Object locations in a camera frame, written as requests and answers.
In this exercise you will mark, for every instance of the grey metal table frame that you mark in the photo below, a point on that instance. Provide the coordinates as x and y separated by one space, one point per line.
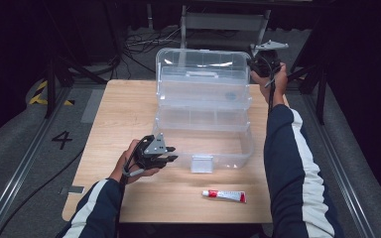
223 21

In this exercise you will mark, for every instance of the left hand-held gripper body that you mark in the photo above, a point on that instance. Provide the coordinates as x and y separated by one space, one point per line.
152 152

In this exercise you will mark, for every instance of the red and white tube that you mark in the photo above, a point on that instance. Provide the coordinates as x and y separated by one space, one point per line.
226 195

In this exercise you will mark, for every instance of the person's right hand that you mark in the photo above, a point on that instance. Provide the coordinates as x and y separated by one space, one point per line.
274 87

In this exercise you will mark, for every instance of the aluminium floor rail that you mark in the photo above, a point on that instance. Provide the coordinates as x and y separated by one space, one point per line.
23 172
344 172

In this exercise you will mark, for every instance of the person's left hand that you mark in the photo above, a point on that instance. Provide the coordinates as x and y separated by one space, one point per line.
122 165

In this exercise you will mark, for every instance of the clear plastic storage box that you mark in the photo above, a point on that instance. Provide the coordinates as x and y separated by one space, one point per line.
203 109

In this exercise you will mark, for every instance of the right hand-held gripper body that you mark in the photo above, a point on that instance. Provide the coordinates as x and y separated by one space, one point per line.
266 61

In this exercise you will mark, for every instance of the grey floor tape patch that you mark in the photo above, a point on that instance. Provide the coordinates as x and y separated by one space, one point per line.
93 105

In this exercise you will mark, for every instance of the small grey floor tape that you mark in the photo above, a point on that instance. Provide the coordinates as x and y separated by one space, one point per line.
74 190

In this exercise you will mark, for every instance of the black tripod stand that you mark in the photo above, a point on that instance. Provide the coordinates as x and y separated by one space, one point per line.
320 89
51 86

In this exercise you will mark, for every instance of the yellow and black floor tape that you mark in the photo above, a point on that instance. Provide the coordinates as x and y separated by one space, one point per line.
37 97

